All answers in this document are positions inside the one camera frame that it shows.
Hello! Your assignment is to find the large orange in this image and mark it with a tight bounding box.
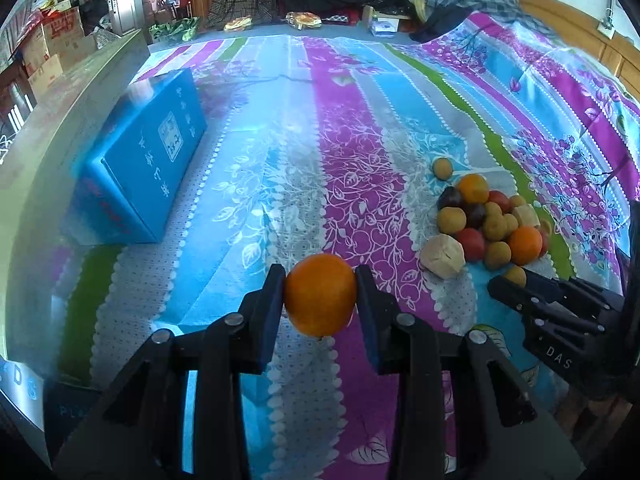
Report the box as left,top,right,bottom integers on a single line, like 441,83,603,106
284,254,357,338

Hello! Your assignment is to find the orange at pile bottom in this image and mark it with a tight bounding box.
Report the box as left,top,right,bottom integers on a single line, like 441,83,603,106
508,226,542,266

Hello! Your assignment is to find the red tomato right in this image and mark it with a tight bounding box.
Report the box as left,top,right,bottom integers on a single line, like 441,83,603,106
538,229,549,258

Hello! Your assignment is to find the red tomato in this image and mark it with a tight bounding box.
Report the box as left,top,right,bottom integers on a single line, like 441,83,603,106
538,229,549,258
456,228,486,262

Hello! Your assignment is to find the red tomato lower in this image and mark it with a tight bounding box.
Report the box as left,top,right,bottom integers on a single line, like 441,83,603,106
456,228,486,262

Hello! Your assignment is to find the beige cut fruit chunk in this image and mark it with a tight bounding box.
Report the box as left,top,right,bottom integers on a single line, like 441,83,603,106
512,204,540,229

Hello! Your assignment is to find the small orange top of pile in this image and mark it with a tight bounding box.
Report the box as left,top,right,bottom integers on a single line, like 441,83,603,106
457,174,490,205

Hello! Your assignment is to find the lone yellow longan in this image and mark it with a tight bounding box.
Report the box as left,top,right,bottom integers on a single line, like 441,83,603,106
432,157,454,181

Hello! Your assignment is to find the floral striped bedsheet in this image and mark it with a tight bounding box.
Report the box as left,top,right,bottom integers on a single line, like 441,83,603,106
54,8,640,480

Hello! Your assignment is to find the blue gift box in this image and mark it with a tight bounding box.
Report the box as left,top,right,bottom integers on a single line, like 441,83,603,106
61,68,206,246

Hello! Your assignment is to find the wooden headboard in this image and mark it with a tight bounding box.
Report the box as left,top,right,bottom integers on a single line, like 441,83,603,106
518,0,640,99

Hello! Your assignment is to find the white tissue box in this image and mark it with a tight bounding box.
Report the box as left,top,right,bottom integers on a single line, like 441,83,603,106
369,16,400,37

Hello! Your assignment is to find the cardboard boxes stack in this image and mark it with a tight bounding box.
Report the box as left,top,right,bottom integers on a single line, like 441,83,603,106
18,6,96,102

